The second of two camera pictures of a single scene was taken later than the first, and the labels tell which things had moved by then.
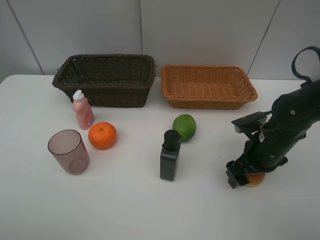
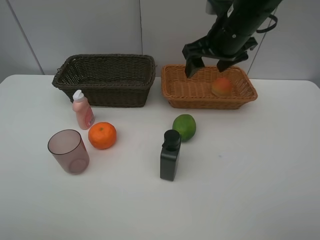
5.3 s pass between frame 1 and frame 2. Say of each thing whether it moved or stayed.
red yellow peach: moved
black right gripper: moved
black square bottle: stayed
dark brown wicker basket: stayed
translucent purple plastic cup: stayed
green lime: stayed
